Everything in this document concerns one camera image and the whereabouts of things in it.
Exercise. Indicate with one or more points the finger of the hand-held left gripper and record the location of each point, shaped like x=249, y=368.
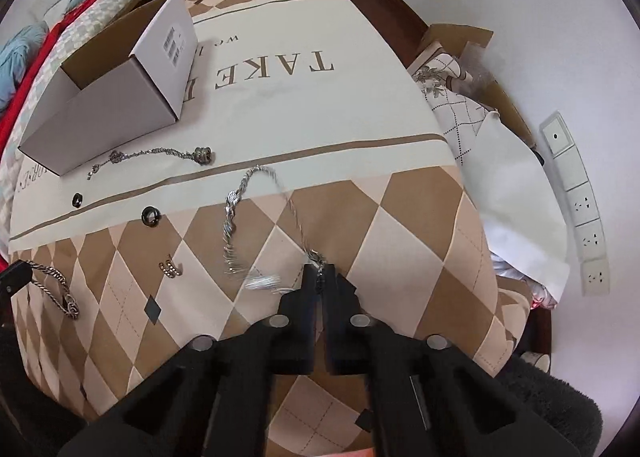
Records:
x=12, y=277

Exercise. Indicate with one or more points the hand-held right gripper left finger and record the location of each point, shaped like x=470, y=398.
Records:
x=309, y=299

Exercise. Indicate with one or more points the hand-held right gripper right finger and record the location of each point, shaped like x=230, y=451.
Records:
x=334, y=299

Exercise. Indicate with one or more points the gold hoop earrings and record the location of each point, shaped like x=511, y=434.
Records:
x=167, y=267

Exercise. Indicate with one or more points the brown argyle tablecloth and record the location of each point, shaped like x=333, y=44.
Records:
x=310, y=137

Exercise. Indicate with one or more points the white cardboard box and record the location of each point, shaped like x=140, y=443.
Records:
x=110, y=107

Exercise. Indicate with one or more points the beige cup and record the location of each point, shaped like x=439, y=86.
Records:
x=539, y=361

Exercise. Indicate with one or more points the floral quilted cloth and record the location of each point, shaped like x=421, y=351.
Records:
x=460, y=112

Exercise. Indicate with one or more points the black fuzzy cushion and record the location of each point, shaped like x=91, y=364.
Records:
x=550, y=407

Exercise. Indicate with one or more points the red blanket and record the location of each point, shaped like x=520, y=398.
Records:
x=55, y=27

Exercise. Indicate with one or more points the brown cardboard box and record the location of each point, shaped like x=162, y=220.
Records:
x=505, y=104

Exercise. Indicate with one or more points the clear plastic bag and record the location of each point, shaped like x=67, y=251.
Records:
x=477, y=64

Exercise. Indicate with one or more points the white wall socket strip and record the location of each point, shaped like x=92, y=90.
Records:
x=575, y=172

